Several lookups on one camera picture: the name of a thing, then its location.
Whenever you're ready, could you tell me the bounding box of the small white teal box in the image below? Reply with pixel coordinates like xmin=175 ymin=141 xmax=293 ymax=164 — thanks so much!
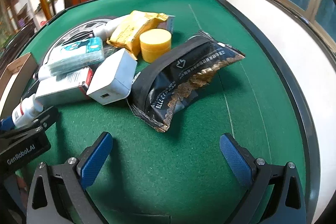
xmin=157 ymin=15 xmax=175 ymax=34

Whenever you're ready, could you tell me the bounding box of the yellow snack packet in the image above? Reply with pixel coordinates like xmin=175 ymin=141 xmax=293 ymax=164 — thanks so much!
xmin=106 ymin=10 xmax=169 ymax=60

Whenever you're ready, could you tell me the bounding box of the yellow round jar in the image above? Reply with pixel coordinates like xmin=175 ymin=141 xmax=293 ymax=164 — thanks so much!
xmin=139 ymin=28 xmax=171 ymax=63

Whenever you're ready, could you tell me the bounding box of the white bottle red label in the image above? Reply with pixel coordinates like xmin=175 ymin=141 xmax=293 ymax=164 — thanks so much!
xmin=1 ymin=94 xmax=44 ymax=132

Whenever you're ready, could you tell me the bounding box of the silver red box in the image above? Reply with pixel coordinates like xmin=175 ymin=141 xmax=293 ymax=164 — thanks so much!
xmin=35 ymin=67 xmax=93 ymax=107

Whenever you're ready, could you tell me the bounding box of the black gold snack pouch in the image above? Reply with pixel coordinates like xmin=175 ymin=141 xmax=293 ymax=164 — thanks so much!
xmin=127 ymin=30 xmax=245 ymax=132

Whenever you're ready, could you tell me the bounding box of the white power adapter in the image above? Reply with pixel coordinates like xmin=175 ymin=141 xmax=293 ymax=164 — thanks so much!
xmin=87 ymin=49 xmax=137 ymax=105

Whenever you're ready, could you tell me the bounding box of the cardboard tray box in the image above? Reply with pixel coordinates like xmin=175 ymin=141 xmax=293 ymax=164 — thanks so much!
xmin=0 ymin=53 xmax=38 ymax=119

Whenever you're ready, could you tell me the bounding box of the teal tissue pack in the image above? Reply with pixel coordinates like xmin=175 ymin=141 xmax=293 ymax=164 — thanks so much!
xmin=46 ymin=37 xmax=104 ymax=76

